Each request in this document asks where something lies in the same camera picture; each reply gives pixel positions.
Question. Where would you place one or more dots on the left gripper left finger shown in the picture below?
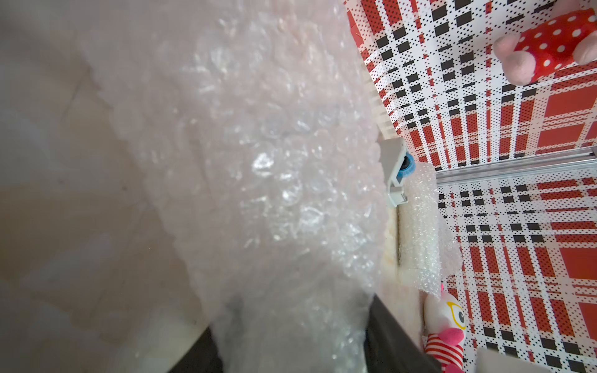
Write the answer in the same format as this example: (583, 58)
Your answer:
(202, 357)

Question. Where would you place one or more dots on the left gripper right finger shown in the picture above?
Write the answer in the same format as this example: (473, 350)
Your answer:
(387, 347)

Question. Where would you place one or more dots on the bubble wrap sheet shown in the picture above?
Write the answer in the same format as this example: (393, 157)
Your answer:
(252, 126)
(428, 252)

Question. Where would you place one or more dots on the pink white owl plush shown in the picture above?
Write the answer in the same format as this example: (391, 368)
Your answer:
(446, 325)

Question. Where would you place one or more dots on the hanging pink plush toy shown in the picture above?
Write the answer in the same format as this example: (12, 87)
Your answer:
(569, 36)

